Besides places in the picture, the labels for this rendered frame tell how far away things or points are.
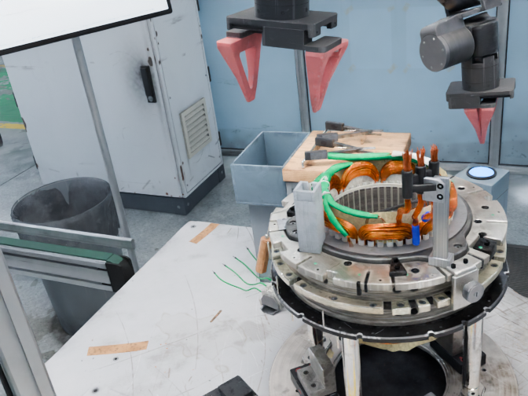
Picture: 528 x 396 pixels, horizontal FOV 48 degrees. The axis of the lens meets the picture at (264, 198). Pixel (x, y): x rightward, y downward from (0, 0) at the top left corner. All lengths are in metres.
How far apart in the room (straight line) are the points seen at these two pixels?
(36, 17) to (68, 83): 1.73
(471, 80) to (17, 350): 0.76
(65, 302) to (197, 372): 1.44
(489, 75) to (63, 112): 2.74
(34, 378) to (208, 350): 0.60
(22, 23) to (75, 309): 1.24
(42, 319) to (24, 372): 2.21
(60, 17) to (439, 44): 1.03
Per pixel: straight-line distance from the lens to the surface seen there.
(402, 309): 0.74
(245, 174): 1.13
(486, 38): 1.00
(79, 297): 2.45
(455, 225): 0.81
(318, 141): 1.12
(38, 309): 2.86
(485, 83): 1.02
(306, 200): 0.74
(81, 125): 3.41
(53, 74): 3.41
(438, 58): 0.95
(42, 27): 1.65
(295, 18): 0.63
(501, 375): 1.04
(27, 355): 0.56
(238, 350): 1.13
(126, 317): 1.27
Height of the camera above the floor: 1.51
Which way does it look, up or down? 27 degrees down
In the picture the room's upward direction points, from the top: 8 degrees counter-clockwise
